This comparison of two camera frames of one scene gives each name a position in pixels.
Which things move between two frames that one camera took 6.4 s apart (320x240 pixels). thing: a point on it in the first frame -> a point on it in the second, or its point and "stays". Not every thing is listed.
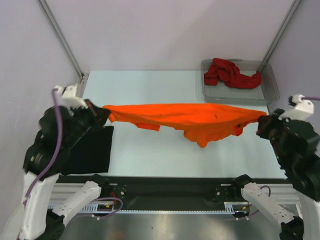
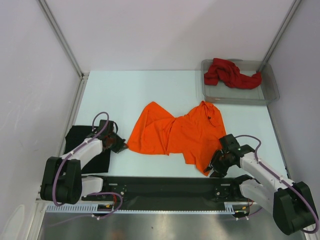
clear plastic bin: x=265 y=94 stays
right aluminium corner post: x=280 y=33 stays
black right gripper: x=269 y=128 -> x=217 y=162
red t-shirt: x=228 y=73 stays
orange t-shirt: x=201 y=122 -> x=196 y=135
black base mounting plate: x=168 y=193 stays
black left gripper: x=98 y=115 -> x=121 y=145
